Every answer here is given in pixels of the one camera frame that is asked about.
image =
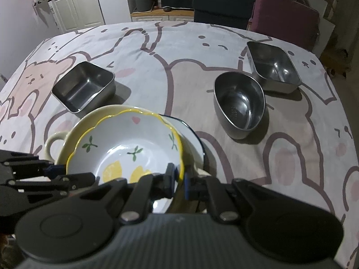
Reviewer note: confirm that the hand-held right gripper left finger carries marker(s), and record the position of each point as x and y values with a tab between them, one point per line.
170	180

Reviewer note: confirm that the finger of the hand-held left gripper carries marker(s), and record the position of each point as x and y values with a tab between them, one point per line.
73	179
54	170

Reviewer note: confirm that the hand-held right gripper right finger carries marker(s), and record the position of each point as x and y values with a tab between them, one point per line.
189	186

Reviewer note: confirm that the white leaf print plate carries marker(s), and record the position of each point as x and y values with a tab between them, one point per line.
190	143

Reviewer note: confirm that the lemon print bowl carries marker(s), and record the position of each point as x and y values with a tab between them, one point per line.
126	134

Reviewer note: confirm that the steel square container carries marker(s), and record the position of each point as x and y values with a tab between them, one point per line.
84	86

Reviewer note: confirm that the steel oval bowl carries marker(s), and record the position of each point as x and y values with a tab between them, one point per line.
238	103

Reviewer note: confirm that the steel rectangular container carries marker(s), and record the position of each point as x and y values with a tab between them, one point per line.
274	64

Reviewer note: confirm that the bear print tablecloth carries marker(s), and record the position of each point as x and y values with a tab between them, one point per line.
182	61

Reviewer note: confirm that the white kitchen cabinet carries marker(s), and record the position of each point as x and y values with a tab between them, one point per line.
78	8

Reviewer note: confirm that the wooden top low cabinet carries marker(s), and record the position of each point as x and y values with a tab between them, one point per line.
151	16

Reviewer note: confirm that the dark round object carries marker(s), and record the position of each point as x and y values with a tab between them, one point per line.
167	8

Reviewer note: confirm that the grey trash bin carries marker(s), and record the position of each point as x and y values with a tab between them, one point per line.
144	1

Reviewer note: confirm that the navy chair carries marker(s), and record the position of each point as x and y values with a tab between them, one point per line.
221	2

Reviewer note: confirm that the maroon chair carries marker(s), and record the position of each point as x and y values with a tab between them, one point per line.
283	16

